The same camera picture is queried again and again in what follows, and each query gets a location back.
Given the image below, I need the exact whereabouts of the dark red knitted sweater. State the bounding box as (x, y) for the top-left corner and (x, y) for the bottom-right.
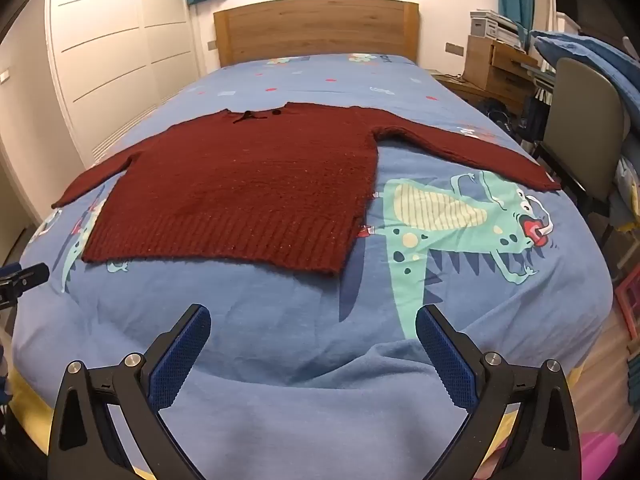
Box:
(51, 101), (563, 277)

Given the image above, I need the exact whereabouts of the pink rimmed box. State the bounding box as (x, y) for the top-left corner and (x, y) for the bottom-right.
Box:
(615, 270), (640, 341)

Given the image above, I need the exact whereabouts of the pink plastic item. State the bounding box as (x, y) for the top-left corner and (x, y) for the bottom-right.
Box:
(570, 430), (621, 480)

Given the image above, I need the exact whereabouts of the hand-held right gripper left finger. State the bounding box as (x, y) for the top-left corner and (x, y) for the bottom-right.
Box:
(47, 303), (212, 480)

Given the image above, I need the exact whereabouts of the wooden headboard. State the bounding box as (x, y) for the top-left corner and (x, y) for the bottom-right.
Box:
(213, 0), (419, 68)

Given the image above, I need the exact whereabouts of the white wardrobe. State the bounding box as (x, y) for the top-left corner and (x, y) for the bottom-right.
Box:
(45, 0), (201, 168)

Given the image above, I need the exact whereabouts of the grey chair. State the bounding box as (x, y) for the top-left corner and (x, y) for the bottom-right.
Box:
(532, 57), (628, 241)

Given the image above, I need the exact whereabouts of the dinosaur printed blue blanket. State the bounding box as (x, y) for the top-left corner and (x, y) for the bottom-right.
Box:
(10, 52), (615, 480)

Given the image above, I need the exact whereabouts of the yellow bed sheet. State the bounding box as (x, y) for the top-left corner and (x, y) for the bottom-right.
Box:
(7, 360), (586, 480)

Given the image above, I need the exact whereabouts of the grey storage box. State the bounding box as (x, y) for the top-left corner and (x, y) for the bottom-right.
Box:
(470, 9), (523, 51)

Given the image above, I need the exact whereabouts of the dark bag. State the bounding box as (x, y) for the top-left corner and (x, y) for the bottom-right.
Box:
(477, 99), (526, 132)

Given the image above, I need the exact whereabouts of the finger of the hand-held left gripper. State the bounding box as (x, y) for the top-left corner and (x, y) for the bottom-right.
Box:
(0, 262), (51, 311)

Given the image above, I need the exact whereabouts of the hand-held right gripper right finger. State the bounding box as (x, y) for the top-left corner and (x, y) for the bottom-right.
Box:
(416, 304), (582, 480)

